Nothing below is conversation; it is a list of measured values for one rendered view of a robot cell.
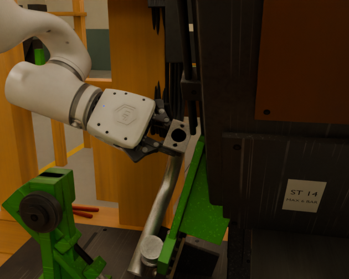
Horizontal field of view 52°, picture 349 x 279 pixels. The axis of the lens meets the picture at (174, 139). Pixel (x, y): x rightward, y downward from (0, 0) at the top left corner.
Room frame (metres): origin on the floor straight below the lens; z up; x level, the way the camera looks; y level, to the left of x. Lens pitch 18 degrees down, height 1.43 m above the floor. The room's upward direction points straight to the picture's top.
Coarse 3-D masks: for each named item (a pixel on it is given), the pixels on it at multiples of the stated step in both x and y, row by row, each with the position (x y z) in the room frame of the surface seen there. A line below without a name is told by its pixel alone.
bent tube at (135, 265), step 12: (168, 132) 0.60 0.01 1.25; (180, 132) 0.62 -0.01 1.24; (168, 144) 0.59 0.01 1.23; (180, 144) 0.59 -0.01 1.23; (168, 156) 0.67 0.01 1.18; (168, 168) 0.66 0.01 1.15; (180, 168) 0.67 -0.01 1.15; (168, 180) 0.66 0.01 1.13; (168, 192) 0.65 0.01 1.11; (156, 204) 0.63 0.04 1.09; (168, 204) 0.64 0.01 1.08; (156, 216) 0.61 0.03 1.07; (144, 228) 0.60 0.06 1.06; (156, 228) 0.60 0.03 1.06; (132, 264) 0.55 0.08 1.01
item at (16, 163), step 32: (128, 0) 0.89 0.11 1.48; (128, 32) 0.89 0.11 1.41; (160, 32) 0.88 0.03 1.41; (0, 64) 0.97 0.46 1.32; (128, 64) 0.89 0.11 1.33; (160, 64) 0.88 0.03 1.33; (0, 96) 0.97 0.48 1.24; (0, 128) 0.97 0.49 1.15; (32, 128) 1.05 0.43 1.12; (0, 160) 0.98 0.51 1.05; (32, 160) 1.03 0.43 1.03; (128, 160) 0.90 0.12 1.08; (160, 160) 0.88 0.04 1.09; (0, 192) 0.98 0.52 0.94; (128, 192) 0.90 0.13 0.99; (128, 224) 0.90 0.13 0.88
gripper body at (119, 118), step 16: (96, 96) 0.62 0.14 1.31; (112, 96) 0.64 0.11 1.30; (128, 96) 0.64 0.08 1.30; (144, 96) 0.64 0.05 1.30; (96, 112) 0.61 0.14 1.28; (112, 112) 0.61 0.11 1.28; (128, 112) 0.62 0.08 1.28; (144, 112) 0.62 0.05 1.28; (96, 128) 0.60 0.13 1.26; (112, 128) 0.60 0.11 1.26; (128, 128) 0.60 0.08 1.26; (144, 128) 0.60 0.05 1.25; (112, 144) 0.60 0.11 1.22; (128, 144) 0.58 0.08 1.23
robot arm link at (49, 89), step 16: (16, 64) 0.65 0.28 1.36; (32, 64) 0.67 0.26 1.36; (48, 64) 0.67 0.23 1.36; (64, 64) 0.67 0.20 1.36; (16, 80) 0.63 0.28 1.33; (32, 80) 0.63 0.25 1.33; (48, 80) 0.63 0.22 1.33; (64, 80) 0.64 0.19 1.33; (80, 80) 0.68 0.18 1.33; (16, 96) 0.63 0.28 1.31; (32, 96) 0.62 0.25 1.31; (48, 96) 0.62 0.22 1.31; (64, 96) 0.62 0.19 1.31; (48, 112) 0.62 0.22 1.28; (64, 112) 0.61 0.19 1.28
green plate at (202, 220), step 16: (192, 160) 0.48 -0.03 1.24; (192, 176) 0.48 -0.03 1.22; (192, 192) 0.49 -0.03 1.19; (192, 208) 0.49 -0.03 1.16; (208, 208) 0.49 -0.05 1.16; (176, 224) 0.48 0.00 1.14; (192, 224) 0.49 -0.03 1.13; (208, 224) 0.49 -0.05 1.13; (224, 224) 0.48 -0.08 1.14; (208, 240) 0.49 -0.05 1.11
